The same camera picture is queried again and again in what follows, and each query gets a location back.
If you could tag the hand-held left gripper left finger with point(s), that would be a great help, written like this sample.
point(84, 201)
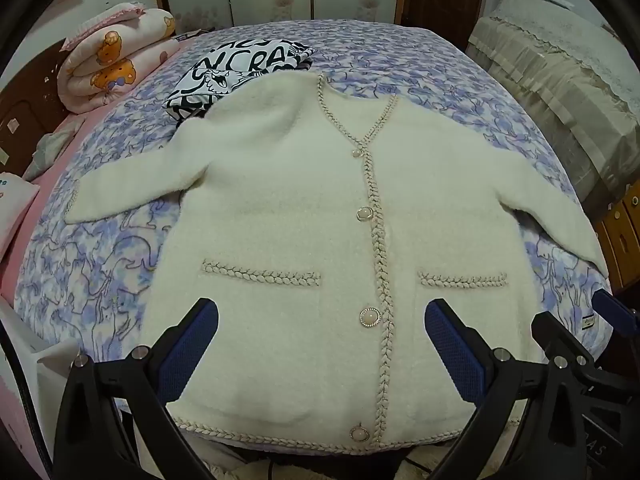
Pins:
point(187, 350)

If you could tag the brown wooden headboard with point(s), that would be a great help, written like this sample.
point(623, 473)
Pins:
point(25, 110)

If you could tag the black and white printed cloth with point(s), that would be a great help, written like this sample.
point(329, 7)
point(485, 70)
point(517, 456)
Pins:
point(225, 75)

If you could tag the wooden drawer cabinet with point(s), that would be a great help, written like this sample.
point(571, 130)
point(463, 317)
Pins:
point(622, 240)

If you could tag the beige lace covered furniture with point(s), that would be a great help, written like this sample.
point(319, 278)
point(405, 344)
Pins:
point(550, 85)

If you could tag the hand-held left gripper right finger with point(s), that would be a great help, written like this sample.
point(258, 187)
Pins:
point(457, 355)

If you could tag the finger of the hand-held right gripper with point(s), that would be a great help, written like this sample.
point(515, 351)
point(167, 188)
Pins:
point(557, 337)
point(617, 312)

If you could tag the cream fluffy cardigan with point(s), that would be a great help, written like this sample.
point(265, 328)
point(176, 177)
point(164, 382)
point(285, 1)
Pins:
point(280, 185)

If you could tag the dark flat box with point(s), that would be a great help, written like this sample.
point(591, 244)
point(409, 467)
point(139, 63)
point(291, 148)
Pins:
point(195, 36)

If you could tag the purple floral blanket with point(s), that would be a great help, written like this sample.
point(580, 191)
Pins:
point(425, 60)

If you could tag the white pillow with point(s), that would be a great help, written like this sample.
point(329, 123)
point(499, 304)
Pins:
point(15, 210)

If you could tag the grey crumpled cloth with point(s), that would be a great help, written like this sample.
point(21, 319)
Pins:
point(52, 147)

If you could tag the pink bear print quilt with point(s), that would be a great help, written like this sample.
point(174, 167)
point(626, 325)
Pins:
point(115, 60)

